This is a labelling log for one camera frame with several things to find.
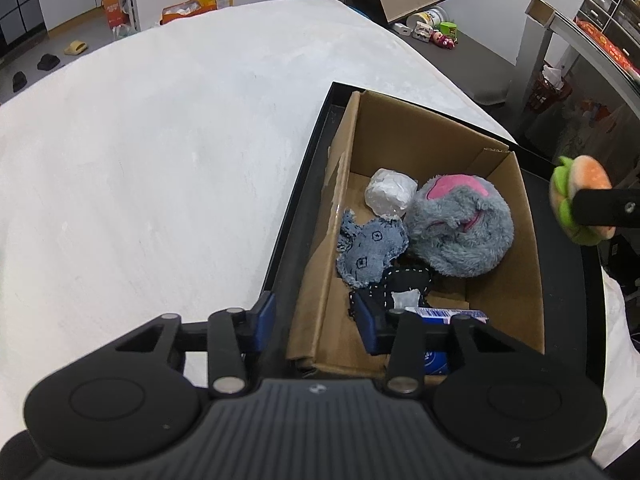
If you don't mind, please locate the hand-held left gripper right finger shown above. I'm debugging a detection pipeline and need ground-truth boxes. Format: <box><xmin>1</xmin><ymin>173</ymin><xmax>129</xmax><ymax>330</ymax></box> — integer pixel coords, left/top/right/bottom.
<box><xmin>356</xmin><ymin>300</ymin><xmax>523</xmax><ymax>395</ymax></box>

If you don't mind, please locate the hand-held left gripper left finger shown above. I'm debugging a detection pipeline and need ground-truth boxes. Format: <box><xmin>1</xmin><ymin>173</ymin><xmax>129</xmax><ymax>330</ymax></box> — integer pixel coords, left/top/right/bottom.
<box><xmin>114</xmin><ymin>290</ymin><xmax>277</xmax><ymax>395</ymax></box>

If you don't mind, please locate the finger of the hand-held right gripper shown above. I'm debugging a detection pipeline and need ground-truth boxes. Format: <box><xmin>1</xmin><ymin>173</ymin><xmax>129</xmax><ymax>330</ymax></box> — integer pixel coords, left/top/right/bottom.
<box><xmin>572</xmin><ymin>187</ymin><xmax>640</xmax><ymax>229</ymax></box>

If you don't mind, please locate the burger plush toy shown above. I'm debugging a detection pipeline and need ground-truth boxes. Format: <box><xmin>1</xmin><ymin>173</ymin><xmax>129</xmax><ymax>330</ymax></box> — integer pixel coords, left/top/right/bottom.
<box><xmin>549</xmin><ymin>155</ymin><xmax>619</xmax><ymax>247</ymax></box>

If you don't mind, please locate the black stitched plush toy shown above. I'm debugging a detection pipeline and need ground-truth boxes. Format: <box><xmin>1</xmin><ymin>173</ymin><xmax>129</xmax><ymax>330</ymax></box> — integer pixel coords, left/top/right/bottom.
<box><xmin>348</xmin><ymin>266</ymin><xmax>436</xmax><ymax>322</ymax></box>

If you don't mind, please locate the large black tray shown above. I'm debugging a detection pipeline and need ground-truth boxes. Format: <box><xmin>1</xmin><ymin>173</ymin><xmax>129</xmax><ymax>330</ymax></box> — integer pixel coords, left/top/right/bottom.
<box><xmin>260</xmin><ymin>81</ymin><xmax>607</xmax><ymax>392</ymax></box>

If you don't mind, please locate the denim plush toy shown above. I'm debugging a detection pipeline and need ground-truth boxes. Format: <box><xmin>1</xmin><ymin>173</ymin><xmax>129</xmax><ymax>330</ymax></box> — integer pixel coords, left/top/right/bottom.
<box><xmin>336</xmin><ymin>209</ymin><xmax>410</xmax><ymax>290</ymax></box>

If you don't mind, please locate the grey pink plush toy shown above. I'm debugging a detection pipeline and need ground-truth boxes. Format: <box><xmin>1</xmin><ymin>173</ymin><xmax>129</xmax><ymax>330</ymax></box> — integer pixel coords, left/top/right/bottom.
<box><xmin>402</xmin><ymin>174</ymin><xmax>515</xmax><ymax>279</ymax></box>

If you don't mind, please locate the white soft packet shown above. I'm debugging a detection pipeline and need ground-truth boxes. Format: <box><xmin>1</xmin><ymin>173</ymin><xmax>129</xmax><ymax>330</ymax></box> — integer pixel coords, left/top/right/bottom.
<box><xmin>365</xmin><ymin>168</ymin><xmax>419</xmax><ymax>220</ymax></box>

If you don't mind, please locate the brown cardboard box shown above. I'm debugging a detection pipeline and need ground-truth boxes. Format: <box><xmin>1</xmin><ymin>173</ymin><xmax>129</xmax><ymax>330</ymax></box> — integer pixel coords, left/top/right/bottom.
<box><xmin>286</xmin><ymin>90</ymin><xmax>546</xmax><ymax>379</ymax></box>

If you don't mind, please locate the blue white tissue packet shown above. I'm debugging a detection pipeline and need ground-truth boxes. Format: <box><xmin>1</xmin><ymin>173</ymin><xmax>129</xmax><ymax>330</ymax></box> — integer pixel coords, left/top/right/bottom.
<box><xmin>404</xmin><ymin>306</ymin><xmax>490</xmax><ymax>377</ymax></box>

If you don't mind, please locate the red basket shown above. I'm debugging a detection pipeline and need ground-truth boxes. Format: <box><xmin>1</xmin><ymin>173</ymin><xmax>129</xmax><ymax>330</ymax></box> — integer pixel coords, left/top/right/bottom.
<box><xmin>527</xmin><ymin>62</ymin><xmax>574</xmax><ymax>112</ymax></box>

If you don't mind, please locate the white desk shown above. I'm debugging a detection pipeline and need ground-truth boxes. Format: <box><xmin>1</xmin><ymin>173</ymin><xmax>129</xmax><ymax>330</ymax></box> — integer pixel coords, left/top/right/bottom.
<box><xmin>517</xmin><ymin>0</ymin><xmax>640</xmax><ymax>147</ymax></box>

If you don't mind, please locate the red flat packet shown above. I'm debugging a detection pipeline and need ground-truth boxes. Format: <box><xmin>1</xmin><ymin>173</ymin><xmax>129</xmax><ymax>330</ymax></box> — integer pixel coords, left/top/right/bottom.
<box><xmin>574</xmin><ymin>19</ymin><xmax>640</xmax><ymax>79</ymax></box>

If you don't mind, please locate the grey low table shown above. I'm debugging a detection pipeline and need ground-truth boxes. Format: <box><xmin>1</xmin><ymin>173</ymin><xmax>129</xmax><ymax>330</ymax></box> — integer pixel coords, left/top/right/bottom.
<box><xmin>395</xmin><ymin>24</ymin><xmax>517</xmax><ymax>107</ymax></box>

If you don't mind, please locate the grey drawer cabinet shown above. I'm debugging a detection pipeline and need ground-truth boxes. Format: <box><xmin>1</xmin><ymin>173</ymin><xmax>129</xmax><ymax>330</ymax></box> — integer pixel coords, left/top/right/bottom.
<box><xmin>575</xmin><ymin>0</ymin><xmax>640</xmax><ymax>32</ymax></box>

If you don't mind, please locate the pile of small toys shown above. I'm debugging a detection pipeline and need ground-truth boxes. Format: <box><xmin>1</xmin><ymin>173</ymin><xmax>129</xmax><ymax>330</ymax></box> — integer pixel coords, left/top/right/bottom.
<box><xmin>412</xmin><ymin>21</ymin><xmax>460</xmax><ymax>51</ymax></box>

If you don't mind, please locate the white round can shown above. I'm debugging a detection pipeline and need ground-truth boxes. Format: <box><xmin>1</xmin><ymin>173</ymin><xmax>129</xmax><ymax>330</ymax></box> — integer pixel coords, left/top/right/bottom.
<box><xmin>406</xmin><ymin>6</ymin><xmax>450</xmax><ymax>31</ymax></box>

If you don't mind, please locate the orange cardboard box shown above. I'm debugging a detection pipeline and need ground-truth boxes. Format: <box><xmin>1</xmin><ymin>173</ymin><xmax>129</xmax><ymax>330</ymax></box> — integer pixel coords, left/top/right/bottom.
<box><xmin>160</xmin><ymin>0</ymin><xmax>235</xmax><ymax>26</ymax></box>

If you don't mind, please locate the orange carton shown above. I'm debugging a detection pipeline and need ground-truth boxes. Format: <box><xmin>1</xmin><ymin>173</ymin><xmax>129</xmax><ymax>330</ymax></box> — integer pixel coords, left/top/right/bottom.
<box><xmin>102</xmin><ymin>0</ymin><xmax>129</xmax><ymax>29</ymax></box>

